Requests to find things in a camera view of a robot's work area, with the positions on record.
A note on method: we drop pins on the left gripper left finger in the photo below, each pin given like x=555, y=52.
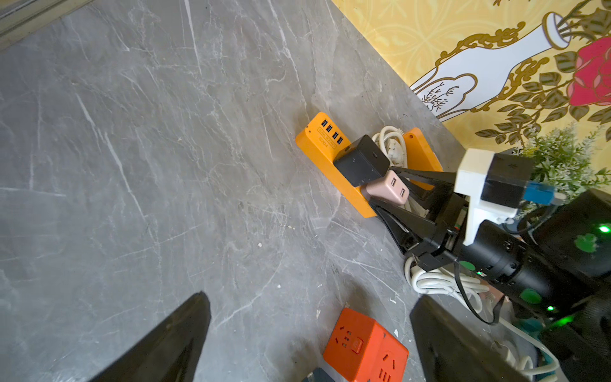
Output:
x=171, y=351

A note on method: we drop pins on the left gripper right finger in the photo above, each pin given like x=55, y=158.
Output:
x=450, y=352

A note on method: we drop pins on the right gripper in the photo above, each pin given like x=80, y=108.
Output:
x=436, y=240

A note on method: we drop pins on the red cube adapter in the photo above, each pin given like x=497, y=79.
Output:
x=360, y=349

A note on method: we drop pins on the blue cube adapter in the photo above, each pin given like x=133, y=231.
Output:
x=318, y=375

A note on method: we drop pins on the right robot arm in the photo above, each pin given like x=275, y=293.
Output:
x=549, y=256

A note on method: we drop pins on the pink USB charger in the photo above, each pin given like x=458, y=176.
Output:
x=390, y=188

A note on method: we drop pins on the orange power strip rear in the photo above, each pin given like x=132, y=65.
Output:
x=419, y=154

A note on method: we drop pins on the black charger block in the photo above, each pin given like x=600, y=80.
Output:
x=362, y=162

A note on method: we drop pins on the orange power strip with adapters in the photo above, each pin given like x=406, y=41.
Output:
x=321, y=141

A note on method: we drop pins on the potted green plant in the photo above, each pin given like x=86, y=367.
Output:
x=563, y=160

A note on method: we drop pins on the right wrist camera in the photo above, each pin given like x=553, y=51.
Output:
x=496, y=184

